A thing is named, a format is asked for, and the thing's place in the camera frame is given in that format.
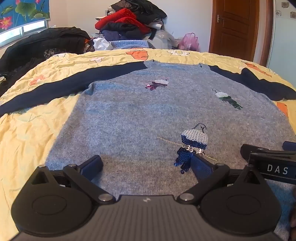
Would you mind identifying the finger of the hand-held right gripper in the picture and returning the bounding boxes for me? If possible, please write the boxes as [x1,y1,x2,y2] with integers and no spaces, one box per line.
[240,144,296,161]

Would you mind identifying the red garment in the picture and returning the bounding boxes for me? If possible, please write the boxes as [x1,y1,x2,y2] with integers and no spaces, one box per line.
[95,9,151,34]

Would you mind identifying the navy blue garment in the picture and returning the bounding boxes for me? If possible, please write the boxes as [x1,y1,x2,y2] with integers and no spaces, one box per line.
[102,29,144,41]

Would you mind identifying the pile of black clothes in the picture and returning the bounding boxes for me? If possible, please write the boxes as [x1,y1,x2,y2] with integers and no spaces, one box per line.
[108,0,167,24]

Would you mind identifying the brown wooden door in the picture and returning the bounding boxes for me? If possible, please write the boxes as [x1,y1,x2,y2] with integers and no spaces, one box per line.
[208,0,275,67]

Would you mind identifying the window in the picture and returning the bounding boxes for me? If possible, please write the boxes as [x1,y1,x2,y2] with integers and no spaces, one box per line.
[0,20,49,48]

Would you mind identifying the yellow printed bedspread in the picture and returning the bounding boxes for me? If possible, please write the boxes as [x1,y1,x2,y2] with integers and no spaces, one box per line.
[0,48,296,241]

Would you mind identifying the black padded garment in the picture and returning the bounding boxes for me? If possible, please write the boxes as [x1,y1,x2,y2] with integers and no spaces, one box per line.
[99,22,142,35]

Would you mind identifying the clear plastic bag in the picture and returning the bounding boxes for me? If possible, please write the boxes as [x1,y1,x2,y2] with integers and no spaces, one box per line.
[148,30,179,49]

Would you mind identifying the grey sweater with navy sleeves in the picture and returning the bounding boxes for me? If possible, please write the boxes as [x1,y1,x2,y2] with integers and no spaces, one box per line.
[0,60,296,241]

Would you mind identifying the black jacket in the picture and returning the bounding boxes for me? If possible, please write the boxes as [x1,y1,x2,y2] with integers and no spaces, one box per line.
[0,27,91,93]

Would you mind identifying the light blue knit cloth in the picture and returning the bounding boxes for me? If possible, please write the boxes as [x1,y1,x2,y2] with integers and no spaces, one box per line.
[109,40,151,50]

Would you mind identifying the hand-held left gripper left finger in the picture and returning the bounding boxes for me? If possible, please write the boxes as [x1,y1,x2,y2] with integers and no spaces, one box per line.
[30,155,116,204]

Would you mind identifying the lotus print window blind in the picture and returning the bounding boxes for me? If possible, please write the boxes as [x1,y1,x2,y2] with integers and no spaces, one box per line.
[0,0,51,36]

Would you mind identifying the white plastic bag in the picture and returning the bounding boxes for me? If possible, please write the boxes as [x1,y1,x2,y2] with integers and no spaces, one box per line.
[92,37,114,51]

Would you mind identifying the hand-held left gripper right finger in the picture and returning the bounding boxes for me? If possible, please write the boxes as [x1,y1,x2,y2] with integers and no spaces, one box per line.
[176,154,265,205]

